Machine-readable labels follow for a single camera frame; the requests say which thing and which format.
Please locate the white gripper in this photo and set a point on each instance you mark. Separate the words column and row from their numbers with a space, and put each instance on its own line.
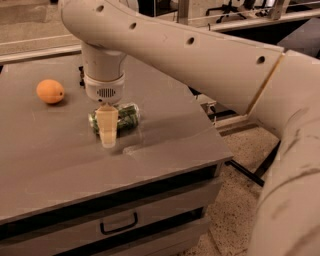
column 104, row 90

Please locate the green soda can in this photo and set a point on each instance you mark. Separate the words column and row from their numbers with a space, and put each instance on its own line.
column 128, row 118

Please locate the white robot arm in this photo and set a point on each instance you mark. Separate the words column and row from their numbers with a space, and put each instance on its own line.
column 276, row 88

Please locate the orange fruit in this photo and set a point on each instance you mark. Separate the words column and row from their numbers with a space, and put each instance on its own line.
column 50, row 91

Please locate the grey cabinet drawer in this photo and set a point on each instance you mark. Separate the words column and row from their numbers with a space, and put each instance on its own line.
column 160, row 225

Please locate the black drawer handle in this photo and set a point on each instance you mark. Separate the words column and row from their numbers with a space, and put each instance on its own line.
column 118, row 223

